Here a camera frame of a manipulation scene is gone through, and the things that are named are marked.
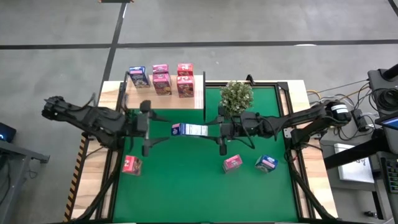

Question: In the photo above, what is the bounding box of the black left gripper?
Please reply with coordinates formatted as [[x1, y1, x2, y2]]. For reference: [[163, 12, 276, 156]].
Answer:
[[126, 99, 171, 157]]

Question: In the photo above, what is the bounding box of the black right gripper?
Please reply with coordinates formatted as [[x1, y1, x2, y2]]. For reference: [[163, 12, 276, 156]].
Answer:
[[203, 105, 257, 157]]

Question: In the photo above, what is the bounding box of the Frosted Flakes cereal box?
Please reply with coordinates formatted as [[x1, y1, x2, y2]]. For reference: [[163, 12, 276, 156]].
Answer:
[[128, 65, 151, 89], [254, 154, 279, 174], [170, 122, 209, 137]]

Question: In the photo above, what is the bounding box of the artificial plant in striped pot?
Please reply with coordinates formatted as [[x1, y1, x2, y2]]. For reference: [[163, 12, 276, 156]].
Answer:
[[217, 80, 255, 121]]

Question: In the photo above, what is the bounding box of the yellow and black hazard tape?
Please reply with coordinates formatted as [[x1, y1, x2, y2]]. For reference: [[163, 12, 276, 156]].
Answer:
[[63, 136, 90, 222]]

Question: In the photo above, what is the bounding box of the black diagonal bar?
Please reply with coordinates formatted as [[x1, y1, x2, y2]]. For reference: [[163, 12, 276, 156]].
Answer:
[[323, 136, 386, 170]]

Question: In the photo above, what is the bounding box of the black power adapter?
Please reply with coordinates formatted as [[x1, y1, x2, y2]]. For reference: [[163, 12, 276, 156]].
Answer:
[[351, 108, 370, 132]]

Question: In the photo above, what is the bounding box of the grey desk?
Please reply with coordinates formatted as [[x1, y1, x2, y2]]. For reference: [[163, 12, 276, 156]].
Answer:
[[0, 139, 50, 224]]

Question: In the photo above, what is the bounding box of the dark screen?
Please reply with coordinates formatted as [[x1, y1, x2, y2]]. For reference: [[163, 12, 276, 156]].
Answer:
[[0, 122, 17, 143]]

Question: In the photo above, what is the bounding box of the monitor with blue screen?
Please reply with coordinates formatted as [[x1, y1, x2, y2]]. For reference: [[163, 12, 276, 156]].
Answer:
[[374, 112, 398, 131]]

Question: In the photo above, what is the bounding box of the wooden shelf with black frame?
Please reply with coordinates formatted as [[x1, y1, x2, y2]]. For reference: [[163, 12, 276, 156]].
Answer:
[[119, 70, 206, 123]]

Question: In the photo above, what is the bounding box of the black camera on stand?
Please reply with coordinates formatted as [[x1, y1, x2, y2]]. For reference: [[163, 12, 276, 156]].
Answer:
[[366, 63, 398, 119]]

